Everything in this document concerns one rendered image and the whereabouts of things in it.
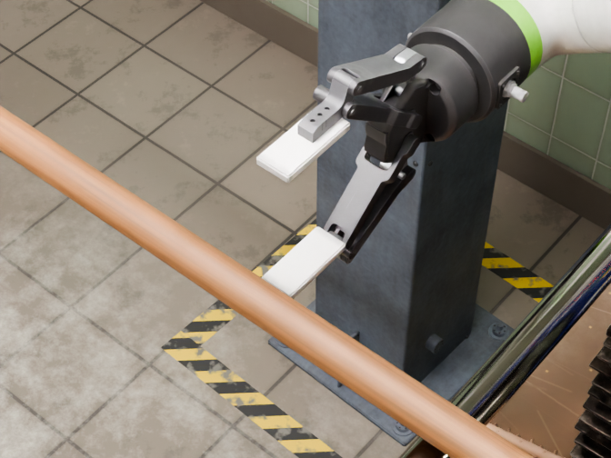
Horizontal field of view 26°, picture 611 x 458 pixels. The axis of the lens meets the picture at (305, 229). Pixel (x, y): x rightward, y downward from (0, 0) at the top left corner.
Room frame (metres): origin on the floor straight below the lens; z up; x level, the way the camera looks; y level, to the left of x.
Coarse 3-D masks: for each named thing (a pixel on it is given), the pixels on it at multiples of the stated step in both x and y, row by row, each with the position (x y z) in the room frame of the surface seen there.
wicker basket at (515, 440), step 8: (488, 424) 0.76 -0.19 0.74; (496, 424) 0.76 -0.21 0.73; (496, 432) 0.75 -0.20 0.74; (504, 432) 0.74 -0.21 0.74; (512, 440) 0.73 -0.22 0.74; (520, 440) 0.73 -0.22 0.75; (520, 448) 0.72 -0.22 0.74; (528, 448) 0.72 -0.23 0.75; (536, 448) 0.72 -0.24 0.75; (536, 456) 0.71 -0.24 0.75; (544, 456) 0.71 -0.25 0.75; (552, 456) 0.71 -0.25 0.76
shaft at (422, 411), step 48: (0, 144) 0.73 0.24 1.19; (48, 144) 0.72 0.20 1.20; (96, 192) 0.67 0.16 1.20; (144, 240) 0.63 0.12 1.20; (192, 240) 0.62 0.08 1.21; (240, 288) 0.57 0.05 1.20; (288, 336) 0.54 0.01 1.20; (336, 336) 0.53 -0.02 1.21; (384, 384) 0.49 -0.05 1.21; (432, 432) 0.46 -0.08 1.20; (480, 432) 0.46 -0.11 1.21
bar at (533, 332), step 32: (608, 256) 0.63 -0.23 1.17; (576, 288) 0.60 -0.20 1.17; (544, 320) 0.57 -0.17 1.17; (576, 320) 0.58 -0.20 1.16; (512, 352) 0.54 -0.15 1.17; (544, 352) 0.55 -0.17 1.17; (480, 384) 0.51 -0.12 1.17; (512, 384) 0.52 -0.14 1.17; (480, 416) 0.49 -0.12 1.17; (416, 448) 0.46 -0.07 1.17
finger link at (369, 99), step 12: (324, 96) 0.69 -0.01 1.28; (360, 96) 0.72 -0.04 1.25; (372, 96) 0.74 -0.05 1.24; (348, 108) 0.68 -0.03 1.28; (360, 108) 0.69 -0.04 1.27; (372, 108) 0.70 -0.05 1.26; (384, 108) 0.71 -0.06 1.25; (372, 120) 0.70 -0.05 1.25; (384, 120) 0.71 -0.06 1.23; (396, 120) 0.72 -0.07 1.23; (408, 120) 0.73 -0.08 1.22; (420, 120) 0.74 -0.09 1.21
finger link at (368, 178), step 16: (416, 144) 0.74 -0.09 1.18; (368, 160) 0.74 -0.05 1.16; (400, 160) 0.72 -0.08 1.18; (368, 176) 0.72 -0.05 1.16; (384, 176) 0.72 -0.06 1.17; (352, 192) 0.71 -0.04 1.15; (368, 192) 0.71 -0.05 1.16; (336, 208) 0.71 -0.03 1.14; (352, 208) 0.70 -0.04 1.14; (368, 208) 0.70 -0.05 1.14; (336, 224) 0.70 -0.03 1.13; (352, 224) 0.69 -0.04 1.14; (352, 240) 0.69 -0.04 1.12; (352, 256) 0.68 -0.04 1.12
